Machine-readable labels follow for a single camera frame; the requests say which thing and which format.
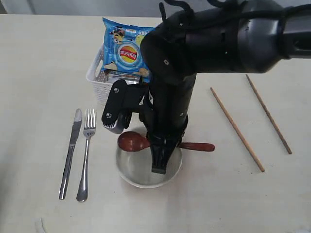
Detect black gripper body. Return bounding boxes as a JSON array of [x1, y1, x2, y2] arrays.
[[141, 74, 196, 174]]

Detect dark brown wooden spoon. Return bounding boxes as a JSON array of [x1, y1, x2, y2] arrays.
[[118, 131, 215, 152]]

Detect white speckled ceramic bowl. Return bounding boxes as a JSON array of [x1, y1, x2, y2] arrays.
[[116, 146, 183, 188]]

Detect wooden chopstick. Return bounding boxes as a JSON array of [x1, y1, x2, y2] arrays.
[[245, 74, 293, 154], [210, 87, 265, 172]]

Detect silver foil packet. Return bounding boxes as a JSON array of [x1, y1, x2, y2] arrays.
[[104, 70, 140, 84]]

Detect silver metal fork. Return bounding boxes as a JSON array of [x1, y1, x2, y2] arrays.
[[76, 109, 96, 202]]

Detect silver table knife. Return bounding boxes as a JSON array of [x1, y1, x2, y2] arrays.
[[58, 109, 82, 200]]

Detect blue potato chips bag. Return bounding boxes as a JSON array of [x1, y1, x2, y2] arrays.
[[102, 18, 154, 83]]

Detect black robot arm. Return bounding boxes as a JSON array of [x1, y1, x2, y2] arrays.
[[140, 0, 311, 174]]

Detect white perforated plastic basket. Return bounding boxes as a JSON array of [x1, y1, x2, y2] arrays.
[[86, 44, 150, 106]]

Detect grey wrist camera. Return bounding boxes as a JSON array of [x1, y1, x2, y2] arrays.
[[102, 80, 147, 134]]

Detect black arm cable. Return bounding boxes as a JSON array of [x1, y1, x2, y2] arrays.
[[159, 0, 311, 27]]

